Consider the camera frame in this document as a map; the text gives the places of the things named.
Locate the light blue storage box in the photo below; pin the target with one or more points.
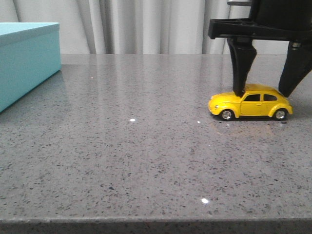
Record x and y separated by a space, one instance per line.
29 54

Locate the white pleated curtain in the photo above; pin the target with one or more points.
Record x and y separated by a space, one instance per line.
128 26

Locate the yellow toy beetle car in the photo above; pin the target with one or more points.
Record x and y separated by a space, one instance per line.
257 101

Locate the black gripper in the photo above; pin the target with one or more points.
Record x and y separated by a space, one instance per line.
285 20

